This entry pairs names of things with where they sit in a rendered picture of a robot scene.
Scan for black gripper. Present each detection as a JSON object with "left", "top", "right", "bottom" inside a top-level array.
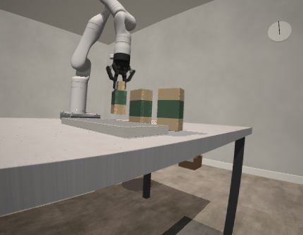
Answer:
[{"left": 106, "top": 53, "right": 136, "bottom": 90}]

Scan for tan and green coffee pack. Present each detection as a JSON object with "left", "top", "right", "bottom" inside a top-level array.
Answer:
[
  {"left": 157, "top": 88, "right": 184, "bottom": 131},
  {"left": 129, "top": 89, "right": 153, "bottom": 124},
  {"left": 110, "top": 81, "right": 127, "bottom": 115}
]

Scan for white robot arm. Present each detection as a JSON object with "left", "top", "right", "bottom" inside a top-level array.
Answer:
[{"left": 69, "top": 0, "right": 136, "bottom": 114}]

